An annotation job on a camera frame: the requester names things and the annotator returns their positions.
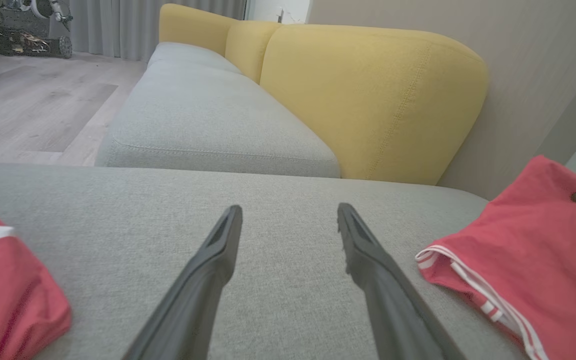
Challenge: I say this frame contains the long grey sofa seat cushion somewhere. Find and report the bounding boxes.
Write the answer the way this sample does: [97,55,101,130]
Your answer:
[94,42,341,179]

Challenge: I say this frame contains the red Bulls jersey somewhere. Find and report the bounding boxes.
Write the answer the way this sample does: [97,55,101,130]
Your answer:
[414,155,576,360]

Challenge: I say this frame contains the wide grey sofa seat cushion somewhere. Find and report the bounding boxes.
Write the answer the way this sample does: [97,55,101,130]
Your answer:
[0,162,529,360]

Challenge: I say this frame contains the narrow yellow sofa back cushion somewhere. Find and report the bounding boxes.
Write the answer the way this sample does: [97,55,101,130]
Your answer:
[224,20,283,85]

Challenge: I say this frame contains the grey pleated curtain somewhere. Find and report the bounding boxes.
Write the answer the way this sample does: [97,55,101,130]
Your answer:
[68,0,247,62]

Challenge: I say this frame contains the black wheeled background machine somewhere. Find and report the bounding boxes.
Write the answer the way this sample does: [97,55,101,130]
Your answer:
[0,0,74,60]

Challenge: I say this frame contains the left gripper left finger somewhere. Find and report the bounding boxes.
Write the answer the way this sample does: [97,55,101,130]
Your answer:
[122,204,244,360]

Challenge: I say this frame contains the large yellow sofa back cushion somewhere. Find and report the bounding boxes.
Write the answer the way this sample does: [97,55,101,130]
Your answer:
[259,24,489,187]

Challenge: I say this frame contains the end yellow sofa back cushion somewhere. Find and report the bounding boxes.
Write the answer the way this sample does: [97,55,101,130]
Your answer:
[159,3,239,57]

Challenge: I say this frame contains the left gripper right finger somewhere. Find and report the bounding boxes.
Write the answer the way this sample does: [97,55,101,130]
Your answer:
[337,202,467,360]

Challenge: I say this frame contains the red white-striped shorts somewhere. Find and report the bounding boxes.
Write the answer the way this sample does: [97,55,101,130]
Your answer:
[0,186,73,360]

